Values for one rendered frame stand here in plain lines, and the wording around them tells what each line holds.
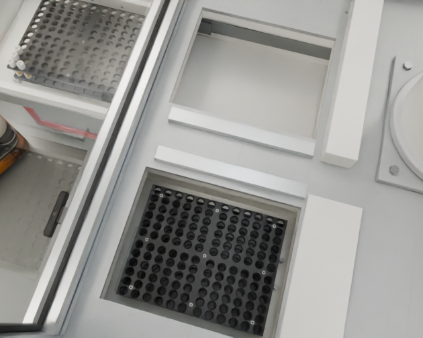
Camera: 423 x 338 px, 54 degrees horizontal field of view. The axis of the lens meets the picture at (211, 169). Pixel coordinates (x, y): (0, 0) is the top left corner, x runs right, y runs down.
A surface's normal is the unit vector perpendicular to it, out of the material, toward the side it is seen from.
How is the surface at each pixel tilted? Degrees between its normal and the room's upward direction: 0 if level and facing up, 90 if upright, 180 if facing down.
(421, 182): 0
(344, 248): 0
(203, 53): 0
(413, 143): 90
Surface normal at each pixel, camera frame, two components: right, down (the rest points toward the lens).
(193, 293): 0.02, -0.35
